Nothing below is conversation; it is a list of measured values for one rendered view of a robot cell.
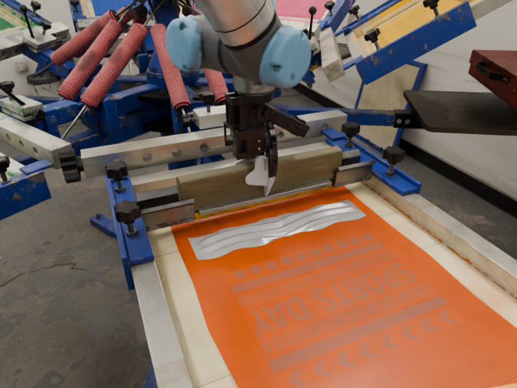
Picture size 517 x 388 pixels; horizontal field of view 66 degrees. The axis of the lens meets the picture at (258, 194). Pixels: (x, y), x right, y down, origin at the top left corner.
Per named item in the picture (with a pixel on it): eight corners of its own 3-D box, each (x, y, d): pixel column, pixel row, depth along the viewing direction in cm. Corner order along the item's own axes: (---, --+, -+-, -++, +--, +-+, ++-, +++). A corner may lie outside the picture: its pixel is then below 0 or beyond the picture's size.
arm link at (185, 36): (205, 22, 50) (265, 15, 57) (157, 14, 57) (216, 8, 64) (208, 84, 55) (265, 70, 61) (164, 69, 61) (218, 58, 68)
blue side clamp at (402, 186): (415, 211, 86) (421, 182, 82) (397, 215, 84) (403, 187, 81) (338, 155, 109) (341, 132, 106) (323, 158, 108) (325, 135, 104)
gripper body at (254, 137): (224, 148, 79) (221, 88, 73) (263, 141, 82) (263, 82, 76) (238, 164, 73) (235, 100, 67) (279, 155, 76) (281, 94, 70)
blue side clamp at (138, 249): (158, 282, 67) (153, 250, 64) (128, 291, 66) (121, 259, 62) (133, 197, 91) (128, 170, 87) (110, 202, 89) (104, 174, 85)
